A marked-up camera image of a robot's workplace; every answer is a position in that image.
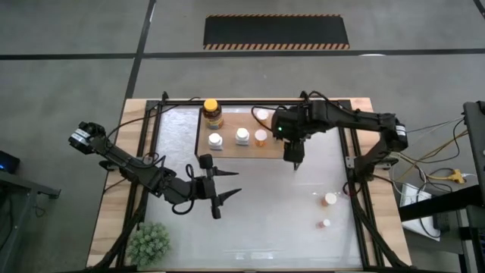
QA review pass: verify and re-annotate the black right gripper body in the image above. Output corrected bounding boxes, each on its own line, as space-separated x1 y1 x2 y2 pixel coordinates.
283 139 306 165

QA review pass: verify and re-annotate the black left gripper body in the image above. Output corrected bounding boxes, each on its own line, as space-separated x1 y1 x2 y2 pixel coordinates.
191 153 223 220

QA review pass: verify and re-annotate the white melatonin bottle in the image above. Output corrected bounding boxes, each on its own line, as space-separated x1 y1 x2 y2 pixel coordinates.
207 132 224 152
234 127 251 147

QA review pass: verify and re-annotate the brown fish oil bottle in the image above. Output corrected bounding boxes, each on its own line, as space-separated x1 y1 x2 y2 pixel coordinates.
202 98 224 130

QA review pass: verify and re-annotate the glossy white table sheet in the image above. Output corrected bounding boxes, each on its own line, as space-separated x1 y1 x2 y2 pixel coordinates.
143 105 364 271

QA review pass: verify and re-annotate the green artificial plant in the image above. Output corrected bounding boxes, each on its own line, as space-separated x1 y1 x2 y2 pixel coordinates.
125 221 171 267

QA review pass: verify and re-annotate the black hazard-striped floor mat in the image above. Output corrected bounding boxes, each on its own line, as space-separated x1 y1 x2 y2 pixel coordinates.
202 14 351 51

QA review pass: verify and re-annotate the white cardboard box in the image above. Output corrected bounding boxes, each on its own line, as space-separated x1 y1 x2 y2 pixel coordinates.
399 181 443 242

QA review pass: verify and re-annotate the yellow power splitter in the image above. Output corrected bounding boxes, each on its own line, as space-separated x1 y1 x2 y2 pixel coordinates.
441 168 477 185

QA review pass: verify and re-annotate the black side desk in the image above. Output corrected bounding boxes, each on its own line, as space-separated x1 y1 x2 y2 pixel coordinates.
397 100 485 273

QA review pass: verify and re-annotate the grey side table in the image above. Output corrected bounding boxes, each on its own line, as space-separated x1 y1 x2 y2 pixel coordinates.
0 170 61 273

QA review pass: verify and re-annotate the black device with blue light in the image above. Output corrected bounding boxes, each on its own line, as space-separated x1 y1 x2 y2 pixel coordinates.
0 150 20 175

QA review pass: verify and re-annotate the wooden shelf with black frame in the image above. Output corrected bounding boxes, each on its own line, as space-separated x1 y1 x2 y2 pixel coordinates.
194 108 286 160

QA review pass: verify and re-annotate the black metal rig frame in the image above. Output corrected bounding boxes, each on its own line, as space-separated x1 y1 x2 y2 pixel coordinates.
100 90 406 273

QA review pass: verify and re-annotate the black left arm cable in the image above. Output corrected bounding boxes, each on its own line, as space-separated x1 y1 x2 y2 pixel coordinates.
107 96 202 140

